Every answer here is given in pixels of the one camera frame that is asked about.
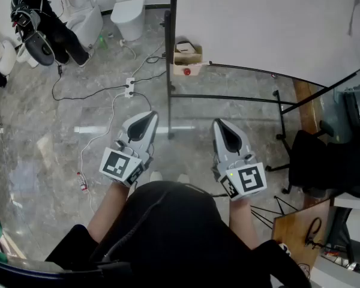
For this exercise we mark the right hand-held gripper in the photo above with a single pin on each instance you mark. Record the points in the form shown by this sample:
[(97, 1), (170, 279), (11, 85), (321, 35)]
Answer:
[(249, 181)]

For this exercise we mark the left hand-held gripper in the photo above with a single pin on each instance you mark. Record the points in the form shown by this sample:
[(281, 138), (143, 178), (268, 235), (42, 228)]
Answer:
[(120, 165)]

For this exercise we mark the small white block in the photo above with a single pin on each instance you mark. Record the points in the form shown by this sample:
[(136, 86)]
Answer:
[(184, 46)]

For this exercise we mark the person's right forearm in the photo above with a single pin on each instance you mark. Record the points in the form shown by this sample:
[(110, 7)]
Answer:
[(243, 223)]

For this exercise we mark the person's left forearm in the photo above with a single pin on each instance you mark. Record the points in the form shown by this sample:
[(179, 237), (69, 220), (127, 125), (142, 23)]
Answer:
[(108, 211)]

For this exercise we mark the white table top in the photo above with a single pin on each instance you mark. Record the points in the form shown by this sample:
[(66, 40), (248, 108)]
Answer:
[(258, 25)]

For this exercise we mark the person's left white shoe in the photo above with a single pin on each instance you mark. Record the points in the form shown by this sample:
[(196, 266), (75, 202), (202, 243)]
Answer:
[(156, 176)]

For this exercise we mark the person's white shoe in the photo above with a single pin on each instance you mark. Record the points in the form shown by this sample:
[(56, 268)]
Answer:
[(156, 176), (183, 178)]

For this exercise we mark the white power strip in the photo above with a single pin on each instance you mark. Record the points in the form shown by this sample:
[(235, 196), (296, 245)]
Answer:
[(129, 87)]

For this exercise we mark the person's right white shoe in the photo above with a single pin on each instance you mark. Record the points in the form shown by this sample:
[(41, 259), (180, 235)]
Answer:
[(183, 178)]

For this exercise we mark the clear plastic water bottle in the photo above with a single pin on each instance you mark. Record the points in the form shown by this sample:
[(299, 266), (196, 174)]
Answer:
[(82, 183)]

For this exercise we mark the wooden marker tray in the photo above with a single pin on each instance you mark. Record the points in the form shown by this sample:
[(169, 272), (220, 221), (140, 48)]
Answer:
[(180, 70)]

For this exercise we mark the red round magnet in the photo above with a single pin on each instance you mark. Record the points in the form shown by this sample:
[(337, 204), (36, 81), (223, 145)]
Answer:
[(187, 71)]

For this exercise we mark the black office chair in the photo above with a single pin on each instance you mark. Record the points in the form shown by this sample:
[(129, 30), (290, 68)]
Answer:
[(324, 160)]

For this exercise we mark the green plastic bottle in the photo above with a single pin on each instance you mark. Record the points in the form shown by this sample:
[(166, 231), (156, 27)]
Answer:
[(103, 42)]

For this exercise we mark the wooden side table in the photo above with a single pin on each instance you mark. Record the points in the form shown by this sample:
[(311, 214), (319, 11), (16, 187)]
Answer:
[(291, 229)]

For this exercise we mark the person's black clothing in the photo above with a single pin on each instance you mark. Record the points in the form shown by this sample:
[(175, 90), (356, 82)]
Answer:
[(174, 235)]

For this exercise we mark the white toilet with raised lid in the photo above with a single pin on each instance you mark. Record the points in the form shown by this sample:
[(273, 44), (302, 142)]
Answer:
[(91, 22)]

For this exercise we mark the white toilet with tank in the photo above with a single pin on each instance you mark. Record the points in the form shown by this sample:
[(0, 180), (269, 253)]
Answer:
[(129, 10)]

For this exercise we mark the dark oval toilet lid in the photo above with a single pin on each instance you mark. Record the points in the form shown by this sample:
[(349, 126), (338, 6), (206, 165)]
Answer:
[(40, 48)]

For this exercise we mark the white rounded toilet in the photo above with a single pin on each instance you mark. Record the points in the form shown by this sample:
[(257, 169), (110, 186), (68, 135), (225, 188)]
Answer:
[(4, 55)]

